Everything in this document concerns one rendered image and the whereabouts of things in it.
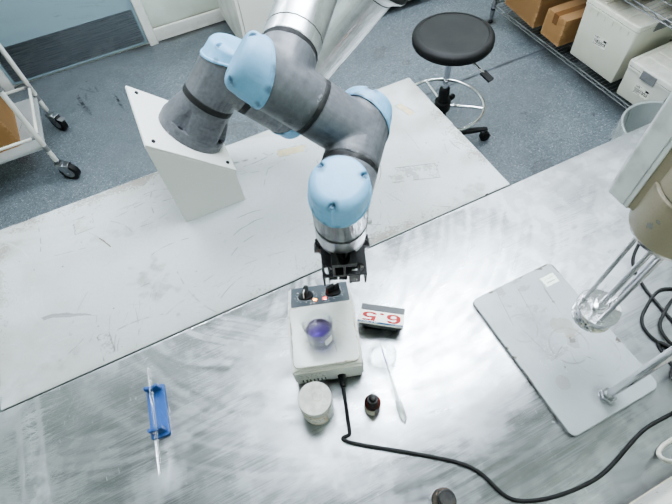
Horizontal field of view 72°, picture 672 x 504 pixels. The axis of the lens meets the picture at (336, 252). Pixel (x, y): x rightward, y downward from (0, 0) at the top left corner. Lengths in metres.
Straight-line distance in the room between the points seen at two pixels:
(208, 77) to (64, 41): 2.64
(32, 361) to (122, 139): 2.00
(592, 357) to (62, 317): 1.09
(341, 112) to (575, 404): 0.67
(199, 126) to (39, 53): 2.67
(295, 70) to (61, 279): 0.83
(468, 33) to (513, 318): 1.44
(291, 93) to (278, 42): 0.06
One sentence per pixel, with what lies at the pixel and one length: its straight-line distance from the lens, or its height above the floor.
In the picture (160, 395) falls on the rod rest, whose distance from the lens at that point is 0.98.
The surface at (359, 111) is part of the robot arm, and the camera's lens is 0.60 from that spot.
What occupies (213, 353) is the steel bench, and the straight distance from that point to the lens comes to 0.98.
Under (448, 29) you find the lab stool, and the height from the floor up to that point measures 0.64.
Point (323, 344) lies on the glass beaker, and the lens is 0.81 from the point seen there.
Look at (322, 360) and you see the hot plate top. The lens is 0.84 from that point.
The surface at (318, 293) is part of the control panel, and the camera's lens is 0.94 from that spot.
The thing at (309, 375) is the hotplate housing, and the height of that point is 0.95.
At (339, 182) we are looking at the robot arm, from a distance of 0.53.
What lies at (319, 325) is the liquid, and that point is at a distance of 0.82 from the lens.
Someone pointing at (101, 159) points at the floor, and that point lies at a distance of 2.92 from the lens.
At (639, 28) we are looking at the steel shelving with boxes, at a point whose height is 0.45.
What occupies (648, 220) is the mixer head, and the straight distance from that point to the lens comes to 0.64.
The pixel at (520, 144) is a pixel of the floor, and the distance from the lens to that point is 2.66.
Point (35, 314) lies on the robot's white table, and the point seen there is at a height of 0.90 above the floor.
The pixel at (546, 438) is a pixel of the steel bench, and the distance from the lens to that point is 0.94.
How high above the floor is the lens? 1.77
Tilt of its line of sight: 57 degrees down
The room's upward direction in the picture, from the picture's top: 7 degrees counter-clockwise
